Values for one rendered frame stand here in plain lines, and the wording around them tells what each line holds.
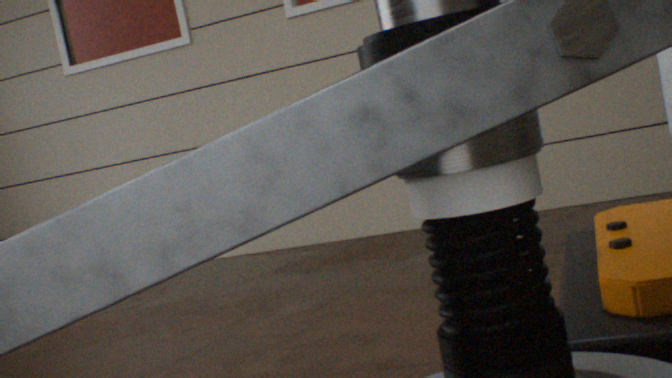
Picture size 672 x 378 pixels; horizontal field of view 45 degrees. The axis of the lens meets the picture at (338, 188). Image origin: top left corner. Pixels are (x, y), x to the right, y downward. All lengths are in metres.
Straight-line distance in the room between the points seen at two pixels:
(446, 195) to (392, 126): 0.05
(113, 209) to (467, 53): 0.18
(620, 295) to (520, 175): 0.53
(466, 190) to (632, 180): 5.94
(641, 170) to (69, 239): 6.01
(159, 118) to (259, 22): 1.28
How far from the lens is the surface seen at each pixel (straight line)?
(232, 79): 7.02
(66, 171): 8.01
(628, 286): 0.92
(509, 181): 0.41
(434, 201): 0.41
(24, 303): 0.42
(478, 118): 0.37
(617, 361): 0.54
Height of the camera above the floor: 1.01
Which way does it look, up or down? 5 degrees down
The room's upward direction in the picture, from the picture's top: 12 degrees counter-clockwise
